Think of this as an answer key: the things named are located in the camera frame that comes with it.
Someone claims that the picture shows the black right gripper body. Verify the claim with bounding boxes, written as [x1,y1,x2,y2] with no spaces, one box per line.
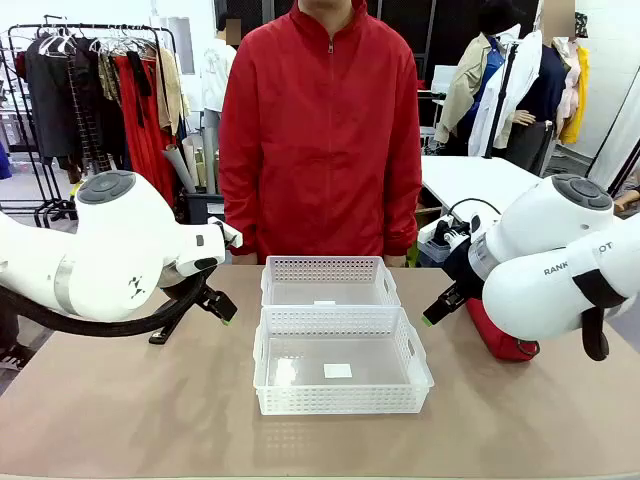
[442,238,484,302]

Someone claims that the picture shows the red zipper pouch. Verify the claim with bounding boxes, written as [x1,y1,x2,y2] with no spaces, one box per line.
[467,297,541,363]

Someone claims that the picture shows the black stapler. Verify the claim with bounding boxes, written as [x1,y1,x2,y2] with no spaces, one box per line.
[148,298,197,346]

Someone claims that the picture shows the person's right forearm red sleeve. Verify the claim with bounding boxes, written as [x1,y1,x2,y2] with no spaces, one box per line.
[218,164,259,259]

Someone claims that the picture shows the person's left forearm red sleeve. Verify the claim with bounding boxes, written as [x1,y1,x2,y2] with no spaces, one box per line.
[382,164,424,258]

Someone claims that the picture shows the white crate with dark cloth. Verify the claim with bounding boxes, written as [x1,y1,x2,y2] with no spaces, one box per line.
[417,224,452,267]

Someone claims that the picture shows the white background table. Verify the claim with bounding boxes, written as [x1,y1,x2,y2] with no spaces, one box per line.
[421,155,547,214]

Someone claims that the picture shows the white perforated plastic basket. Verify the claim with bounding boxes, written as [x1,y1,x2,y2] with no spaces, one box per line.
[260,255,403,308]
[252,305,436,416]

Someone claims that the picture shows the grey cardboard tube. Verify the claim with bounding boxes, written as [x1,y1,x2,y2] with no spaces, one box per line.
[163,144,197,194]

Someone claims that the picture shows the beige cardboard tube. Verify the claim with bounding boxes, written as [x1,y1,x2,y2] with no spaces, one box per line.
[180,136,205,189]

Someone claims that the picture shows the red hanging dress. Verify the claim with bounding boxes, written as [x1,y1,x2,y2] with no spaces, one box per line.
[112,52,177,204]

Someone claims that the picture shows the mannequin in beige jacket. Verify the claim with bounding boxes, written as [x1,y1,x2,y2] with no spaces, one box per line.
[433,0,521,157]

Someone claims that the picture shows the black tripod pole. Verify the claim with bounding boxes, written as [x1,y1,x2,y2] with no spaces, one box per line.
[484,42,521,160]

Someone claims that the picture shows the person in red jacket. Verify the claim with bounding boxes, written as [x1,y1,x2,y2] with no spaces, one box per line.
[218,0,424,266]

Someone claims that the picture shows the yellow hanging garment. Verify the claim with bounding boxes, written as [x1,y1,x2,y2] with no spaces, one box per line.
[556,43,592,146]

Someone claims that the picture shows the white leaning panel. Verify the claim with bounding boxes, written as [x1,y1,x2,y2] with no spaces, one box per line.
[583,49,640,197]

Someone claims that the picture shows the bystander in dark trousers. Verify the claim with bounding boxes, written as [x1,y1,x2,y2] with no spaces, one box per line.
[0,299,36,372]

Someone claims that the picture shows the dark plaid hanging garment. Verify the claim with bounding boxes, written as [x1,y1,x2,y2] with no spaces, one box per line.
[67,44,127,174]

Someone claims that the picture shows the beige hanging garment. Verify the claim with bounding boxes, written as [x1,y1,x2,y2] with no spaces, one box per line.
[154,47,192,137]

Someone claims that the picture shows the bystander in white t-shirt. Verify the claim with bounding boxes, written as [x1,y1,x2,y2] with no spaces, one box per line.
[200,12,240,197]

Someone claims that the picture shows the black hanging garment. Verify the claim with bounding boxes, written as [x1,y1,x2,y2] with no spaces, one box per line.
[22,37,84,174]

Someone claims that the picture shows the black metal clothes rack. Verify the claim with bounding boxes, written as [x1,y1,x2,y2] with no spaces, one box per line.
[0,14,182,230]

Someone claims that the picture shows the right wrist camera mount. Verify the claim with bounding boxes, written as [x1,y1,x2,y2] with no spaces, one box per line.
[432,215,474,249]

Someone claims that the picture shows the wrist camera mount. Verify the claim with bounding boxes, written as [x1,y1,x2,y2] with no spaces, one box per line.
[207,215,245,250]
[432,215,474,249]

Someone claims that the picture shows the thin black camera cable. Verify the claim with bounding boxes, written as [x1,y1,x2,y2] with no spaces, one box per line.
[446,197,502,227]

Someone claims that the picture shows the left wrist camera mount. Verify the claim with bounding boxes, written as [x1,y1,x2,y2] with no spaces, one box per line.
[207,215,245,250]

